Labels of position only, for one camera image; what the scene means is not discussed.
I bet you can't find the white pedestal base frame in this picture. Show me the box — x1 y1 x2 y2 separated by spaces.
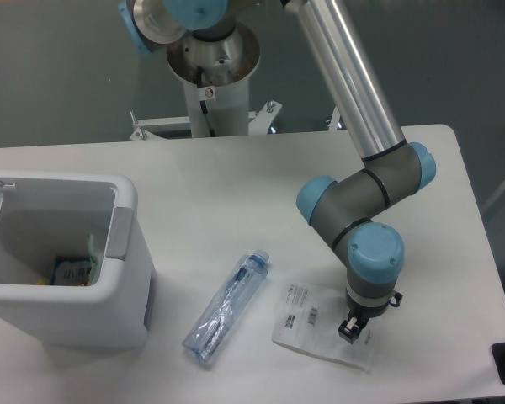
128 100 346 142

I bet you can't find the crushed clear plastic bottle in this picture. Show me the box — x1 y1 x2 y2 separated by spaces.
182 249 269 365

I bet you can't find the snack wrapper in bin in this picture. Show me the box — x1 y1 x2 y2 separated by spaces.
50 257 93 286

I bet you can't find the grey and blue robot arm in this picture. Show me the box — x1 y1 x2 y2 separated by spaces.
118 1 436 342

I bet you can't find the white open trash can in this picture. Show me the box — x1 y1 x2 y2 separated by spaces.
0 170 157 348

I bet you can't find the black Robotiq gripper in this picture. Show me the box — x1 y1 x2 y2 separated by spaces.
338 290 402 343

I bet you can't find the black cable on pedestal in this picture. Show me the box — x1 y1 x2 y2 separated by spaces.
196 66 217 138

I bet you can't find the white plastic packaging bag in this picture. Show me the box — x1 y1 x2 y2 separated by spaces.
272 281 381 373

